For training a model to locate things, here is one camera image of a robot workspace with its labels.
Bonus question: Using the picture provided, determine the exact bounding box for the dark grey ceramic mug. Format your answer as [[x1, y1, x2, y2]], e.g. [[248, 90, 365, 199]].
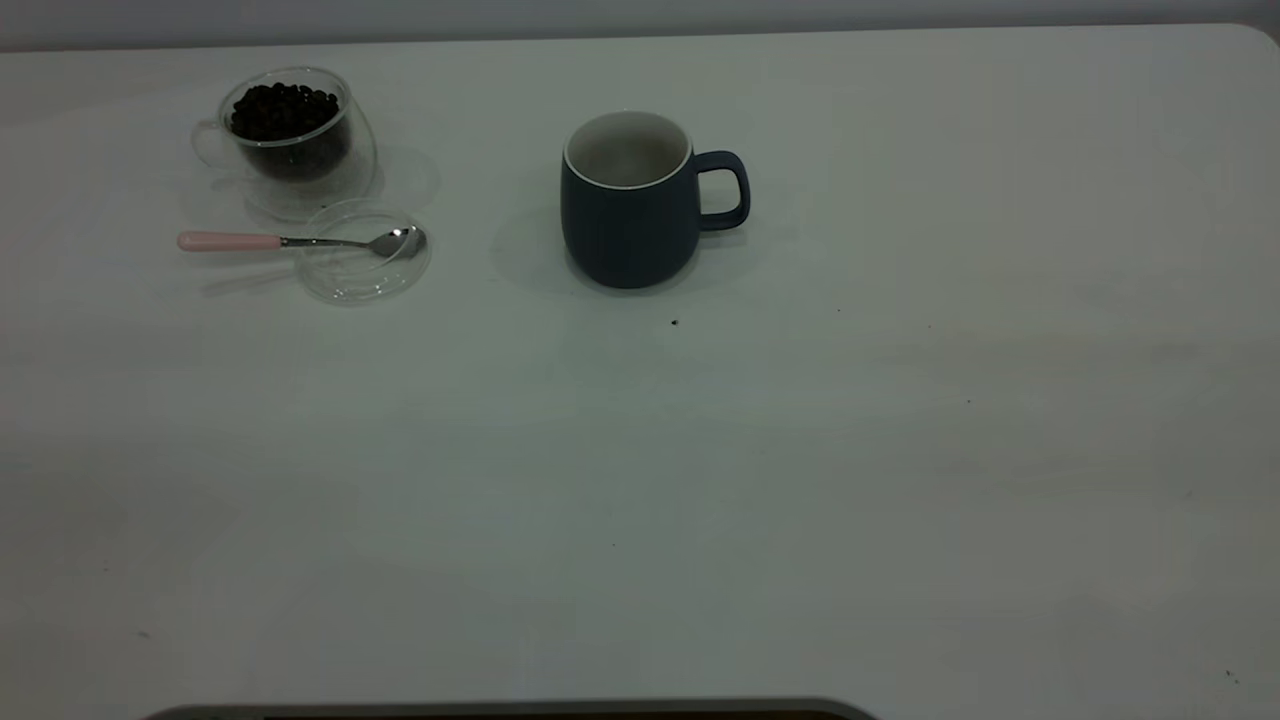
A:
[[560, 109, 751, 290]]

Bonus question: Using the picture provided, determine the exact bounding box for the pink-handled metal spoon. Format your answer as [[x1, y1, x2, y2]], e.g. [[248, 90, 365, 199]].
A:
[[177, 226, 428, 260]]

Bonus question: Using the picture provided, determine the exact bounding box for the dark coffee beans pile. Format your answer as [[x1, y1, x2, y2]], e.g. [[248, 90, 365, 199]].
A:
[[230, 82, 352, 182]]

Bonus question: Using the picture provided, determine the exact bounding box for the clear glass saucer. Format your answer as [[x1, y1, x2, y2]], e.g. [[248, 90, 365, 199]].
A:
[[297, 199, 433, 306]]

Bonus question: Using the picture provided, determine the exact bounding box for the clear double-wall glass cup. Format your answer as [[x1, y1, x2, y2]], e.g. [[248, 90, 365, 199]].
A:
[[190, 66, 379, 222]]

